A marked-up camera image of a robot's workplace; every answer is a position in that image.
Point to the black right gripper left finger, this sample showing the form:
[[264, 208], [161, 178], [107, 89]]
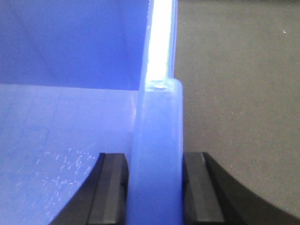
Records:
[[102, 198]]

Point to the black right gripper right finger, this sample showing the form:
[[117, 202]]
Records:
[[211, 196]]

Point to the large blue plastic bin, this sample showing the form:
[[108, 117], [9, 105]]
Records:
[[84, 77]]

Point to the black conveyor belt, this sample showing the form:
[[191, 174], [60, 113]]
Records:
[[239, 63]]

